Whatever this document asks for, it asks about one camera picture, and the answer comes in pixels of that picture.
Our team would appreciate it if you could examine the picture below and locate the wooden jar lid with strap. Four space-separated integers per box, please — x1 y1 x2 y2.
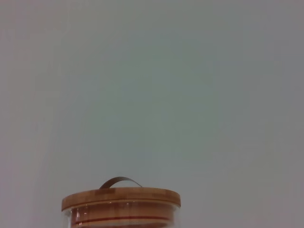
61 176 181 216

